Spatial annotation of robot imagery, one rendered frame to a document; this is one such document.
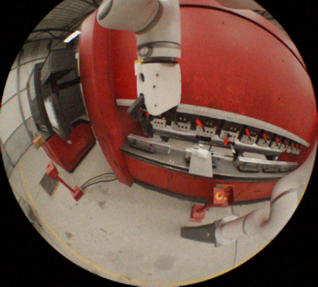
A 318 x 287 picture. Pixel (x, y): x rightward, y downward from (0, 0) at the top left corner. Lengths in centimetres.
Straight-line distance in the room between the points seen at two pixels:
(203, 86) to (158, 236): 172
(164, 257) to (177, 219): 65
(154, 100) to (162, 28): 12
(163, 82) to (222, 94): 54
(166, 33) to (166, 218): 165
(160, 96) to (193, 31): 61
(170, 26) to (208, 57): 51
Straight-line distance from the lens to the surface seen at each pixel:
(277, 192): 42
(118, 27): 15
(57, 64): 89
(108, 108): 89
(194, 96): 65
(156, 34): 17
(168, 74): 18
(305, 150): 244
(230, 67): 69
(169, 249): 162
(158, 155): 95
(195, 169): 73
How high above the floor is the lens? 157
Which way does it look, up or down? 31 degrees down
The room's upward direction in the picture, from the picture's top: straight up
